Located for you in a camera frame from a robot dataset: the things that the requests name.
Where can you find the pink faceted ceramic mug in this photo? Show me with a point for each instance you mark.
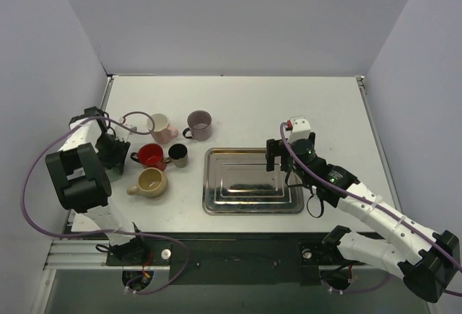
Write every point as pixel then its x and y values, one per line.
pixel 161 130

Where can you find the stainless steel tray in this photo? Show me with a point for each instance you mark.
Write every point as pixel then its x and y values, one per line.
pixel 236 182

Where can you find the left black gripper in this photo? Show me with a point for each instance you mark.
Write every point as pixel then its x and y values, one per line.
pixel 116 153

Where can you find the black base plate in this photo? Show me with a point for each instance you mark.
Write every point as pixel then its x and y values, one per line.
pixel 227 259

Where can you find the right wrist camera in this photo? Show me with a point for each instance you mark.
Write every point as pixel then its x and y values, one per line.
pixel 298 128

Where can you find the lilac ceramic mug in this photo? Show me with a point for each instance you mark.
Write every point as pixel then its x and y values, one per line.
pixel 199 126

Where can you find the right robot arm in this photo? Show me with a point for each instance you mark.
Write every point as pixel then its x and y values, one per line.
pixel 425 260

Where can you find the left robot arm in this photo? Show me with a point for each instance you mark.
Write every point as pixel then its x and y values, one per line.
pixel 79 173

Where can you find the cream ceramic mug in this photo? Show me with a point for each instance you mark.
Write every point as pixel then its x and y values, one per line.
pixel 151 183

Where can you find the small dark brown cup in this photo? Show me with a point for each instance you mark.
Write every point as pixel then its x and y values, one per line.
pixel 178 155

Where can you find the red ceramic mug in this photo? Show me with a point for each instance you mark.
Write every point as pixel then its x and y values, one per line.
pixel 151 155

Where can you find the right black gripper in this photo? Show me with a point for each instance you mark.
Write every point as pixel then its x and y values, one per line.
pixel 280 153

